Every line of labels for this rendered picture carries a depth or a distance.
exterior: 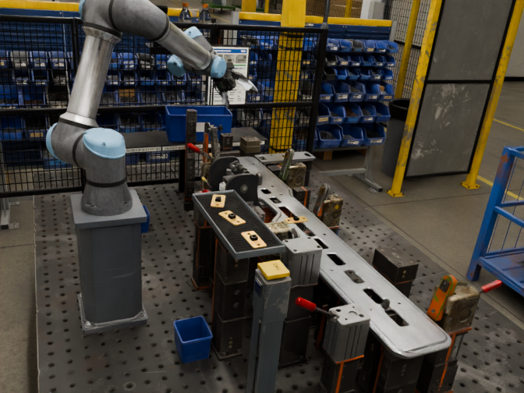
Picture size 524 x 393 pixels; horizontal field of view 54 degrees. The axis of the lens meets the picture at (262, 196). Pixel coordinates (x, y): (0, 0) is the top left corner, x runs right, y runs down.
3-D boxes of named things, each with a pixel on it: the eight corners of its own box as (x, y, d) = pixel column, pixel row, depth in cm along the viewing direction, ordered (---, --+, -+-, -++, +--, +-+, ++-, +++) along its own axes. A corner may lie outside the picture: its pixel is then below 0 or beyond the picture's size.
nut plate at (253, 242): (267, 246, 130) (267, 242, 130) (253, 249, 129) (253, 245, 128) (253, 231, 137) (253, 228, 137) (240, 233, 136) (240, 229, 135)
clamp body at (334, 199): (338, 278, 205) (351, 200, 191) (311, 283, 200) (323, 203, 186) (326, 267, 212) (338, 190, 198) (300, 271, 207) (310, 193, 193)
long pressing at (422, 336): (465, 343, 129) (467, 338, 128) (394, 363, 120) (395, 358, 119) (253, 157, 242) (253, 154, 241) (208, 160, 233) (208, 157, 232)
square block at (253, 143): (255, 207, 258) (261, 139, 244) (241, 209, 255) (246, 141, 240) (249, 201, 265) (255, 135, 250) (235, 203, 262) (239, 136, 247)
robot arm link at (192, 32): (174, 41, 191) (186, 27, 195) (192, 64, 197) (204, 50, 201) (185, 36, 186) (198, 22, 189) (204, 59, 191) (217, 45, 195)
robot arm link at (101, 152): (104, 186, 146) (102, 142, 141) (72, 175, 152) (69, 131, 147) (135, 175, 156) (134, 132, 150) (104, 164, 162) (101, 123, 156)
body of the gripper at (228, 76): (221, 97, 202) (202, 74, 196) (224, 86, 209) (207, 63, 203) (236, 89, 199) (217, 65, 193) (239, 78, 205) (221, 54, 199)
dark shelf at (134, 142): (267, 145, 257) (268, 139, 255) (79, 157, 220) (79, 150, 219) (250, 132, 275) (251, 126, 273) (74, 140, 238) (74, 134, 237)
